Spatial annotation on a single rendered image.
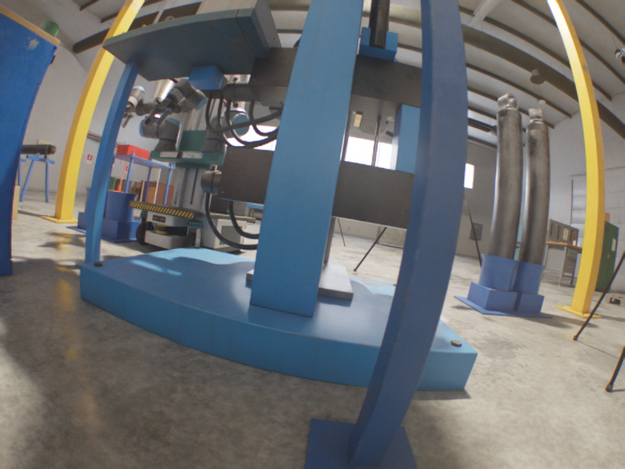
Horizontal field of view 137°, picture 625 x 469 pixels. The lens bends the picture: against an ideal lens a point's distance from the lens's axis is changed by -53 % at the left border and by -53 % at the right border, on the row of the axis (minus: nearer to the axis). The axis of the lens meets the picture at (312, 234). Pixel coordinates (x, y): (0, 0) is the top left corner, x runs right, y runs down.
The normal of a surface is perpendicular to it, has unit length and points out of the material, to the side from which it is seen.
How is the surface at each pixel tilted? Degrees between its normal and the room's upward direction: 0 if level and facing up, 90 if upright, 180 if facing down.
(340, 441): 0
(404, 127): 90
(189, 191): 90
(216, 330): 90
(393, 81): 90
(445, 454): 0
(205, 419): 0
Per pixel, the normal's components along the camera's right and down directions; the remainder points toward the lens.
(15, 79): 0.98, 0.17
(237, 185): -0.07, 0.04
